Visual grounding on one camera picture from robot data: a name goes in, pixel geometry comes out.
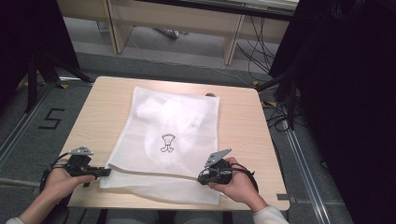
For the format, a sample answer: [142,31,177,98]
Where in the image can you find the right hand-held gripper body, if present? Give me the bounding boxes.
[201,147,233,186]

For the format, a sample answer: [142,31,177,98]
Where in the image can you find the light wooden desk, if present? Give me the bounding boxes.
[57,0,301,66]

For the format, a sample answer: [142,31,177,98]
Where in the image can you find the black curtain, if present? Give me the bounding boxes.
[268,0,396,224]
[0,0,81,108]

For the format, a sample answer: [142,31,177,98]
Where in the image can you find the black metal stand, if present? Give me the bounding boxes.
[256,69,301,131]
[23,50,93,114]

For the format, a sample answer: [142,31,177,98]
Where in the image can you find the black cables under desk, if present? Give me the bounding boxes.
[235,15,278,82]

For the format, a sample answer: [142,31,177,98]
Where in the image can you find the metal floor rail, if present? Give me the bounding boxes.
[0,83,54,169]
[281,119,332,224]

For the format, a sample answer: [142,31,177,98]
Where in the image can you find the right hand-held gripper cable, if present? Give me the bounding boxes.
[231,161,260,194]

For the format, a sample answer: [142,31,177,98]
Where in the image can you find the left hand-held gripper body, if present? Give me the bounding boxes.
[64,146,95,179]

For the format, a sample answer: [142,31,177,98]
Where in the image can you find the person's left hand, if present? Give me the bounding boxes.
[39,167,96,204]

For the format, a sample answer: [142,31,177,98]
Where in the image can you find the black cables on floor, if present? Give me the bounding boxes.
[262,101,308,133]

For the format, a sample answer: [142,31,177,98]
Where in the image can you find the white garment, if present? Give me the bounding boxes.
[135,95,209,166]

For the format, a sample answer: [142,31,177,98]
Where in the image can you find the white mesh laundry bag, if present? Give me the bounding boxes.
[99,86,222,206]

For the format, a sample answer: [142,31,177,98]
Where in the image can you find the person's right hand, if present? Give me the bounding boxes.
[207,156,261,214]

